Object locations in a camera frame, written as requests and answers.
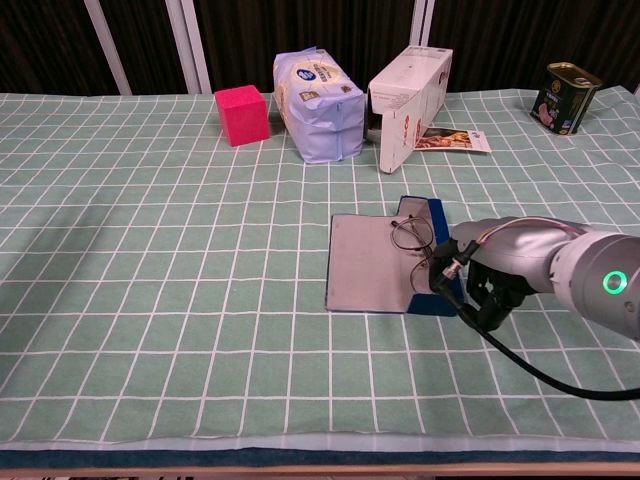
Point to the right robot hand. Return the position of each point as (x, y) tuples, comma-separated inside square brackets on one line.
[(510, 250)]

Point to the thin-framed eyeglasses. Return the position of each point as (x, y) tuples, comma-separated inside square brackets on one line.
[(425, 251)]

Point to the blue glasses case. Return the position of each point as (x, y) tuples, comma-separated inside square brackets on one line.
[(360, 260)]

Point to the printed photo card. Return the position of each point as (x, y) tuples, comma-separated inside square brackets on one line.
[(450, 140)]

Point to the dark green tin can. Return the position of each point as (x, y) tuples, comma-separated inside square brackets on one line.
[(562, 100)]

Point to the white carton box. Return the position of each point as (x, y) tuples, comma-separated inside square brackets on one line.
[(410, 85)]

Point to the light blue tissue pack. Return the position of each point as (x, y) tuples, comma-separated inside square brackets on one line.
[(320, 110)]

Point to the pink cube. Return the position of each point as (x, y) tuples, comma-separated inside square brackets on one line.
[(242, 115)]

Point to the black pleated curtain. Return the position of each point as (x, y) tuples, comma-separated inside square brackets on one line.
[(300, 25)]

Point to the green checked tablecloth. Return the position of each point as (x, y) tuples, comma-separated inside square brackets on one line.
[(175, 300)]

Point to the white frame post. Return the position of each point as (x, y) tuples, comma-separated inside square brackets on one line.
[(189, 50), (422, 22), (107, 50)]

